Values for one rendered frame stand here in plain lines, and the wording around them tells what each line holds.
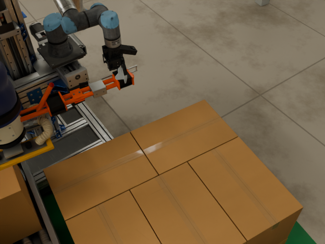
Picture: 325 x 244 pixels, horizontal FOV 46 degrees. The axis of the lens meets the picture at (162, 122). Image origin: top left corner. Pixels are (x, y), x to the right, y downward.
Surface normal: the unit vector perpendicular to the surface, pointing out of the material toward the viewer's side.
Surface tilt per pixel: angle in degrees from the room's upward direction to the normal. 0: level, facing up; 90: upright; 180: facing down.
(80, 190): 0
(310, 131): 0
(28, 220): 90
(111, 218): 0
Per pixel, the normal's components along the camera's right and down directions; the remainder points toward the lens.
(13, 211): 0.49, 0.65
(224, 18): -0.02, -0.66
